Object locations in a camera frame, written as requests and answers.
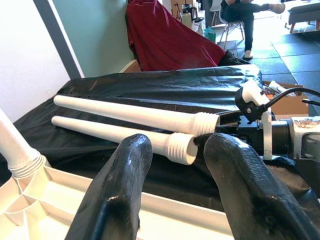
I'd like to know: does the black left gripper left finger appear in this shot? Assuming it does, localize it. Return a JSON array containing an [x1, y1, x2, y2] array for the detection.
[[64, 133, 153, 240]]

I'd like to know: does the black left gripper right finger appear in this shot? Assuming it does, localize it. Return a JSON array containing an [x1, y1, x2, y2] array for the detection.
[[203, 132, 320, 240]]

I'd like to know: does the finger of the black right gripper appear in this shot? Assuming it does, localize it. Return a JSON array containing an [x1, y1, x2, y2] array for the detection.
[[214, 122, 241, 136], [218, 111, 242, 121]]

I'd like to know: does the white plastic table top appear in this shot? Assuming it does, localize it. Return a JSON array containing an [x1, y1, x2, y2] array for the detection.
[[0, 154, 235, 240]]

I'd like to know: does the white plastic table leg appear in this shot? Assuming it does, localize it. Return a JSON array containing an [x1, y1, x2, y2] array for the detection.
[[53, 94, 221, 135], [0, 107, 47, 178], [50, 115, 199, 166]]

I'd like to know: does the brown cardboard box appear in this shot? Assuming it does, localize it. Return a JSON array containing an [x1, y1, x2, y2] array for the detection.
[[261, 79, 311, 121]]

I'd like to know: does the black plastic table cover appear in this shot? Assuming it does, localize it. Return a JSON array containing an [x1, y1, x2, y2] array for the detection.
[[0, 64, 320, 213]]

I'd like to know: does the teal bag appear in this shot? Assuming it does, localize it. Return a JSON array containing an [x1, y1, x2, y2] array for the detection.
[[202, 26, 217, 43]]

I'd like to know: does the white chair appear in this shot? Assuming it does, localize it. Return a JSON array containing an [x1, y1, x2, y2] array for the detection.
[[209, 0, 245, 50]]

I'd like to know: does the dark red cloth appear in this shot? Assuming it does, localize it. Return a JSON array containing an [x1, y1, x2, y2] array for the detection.
[[124, 0, 226, 72]]

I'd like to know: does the seated person in black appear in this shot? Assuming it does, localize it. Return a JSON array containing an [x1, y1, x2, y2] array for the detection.
[[219, 0, 286, 60]]

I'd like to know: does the brown board with white edge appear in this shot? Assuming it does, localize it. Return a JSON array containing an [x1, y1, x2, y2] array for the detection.
[[119, 59, 141, 73]]

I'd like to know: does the grey upholstered bench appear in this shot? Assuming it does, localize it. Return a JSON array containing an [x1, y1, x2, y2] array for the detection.
[[288, 2, 320, 33]]

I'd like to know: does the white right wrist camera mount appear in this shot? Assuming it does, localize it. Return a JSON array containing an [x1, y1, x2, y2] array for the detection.
[[235, 79, 274, 161]]

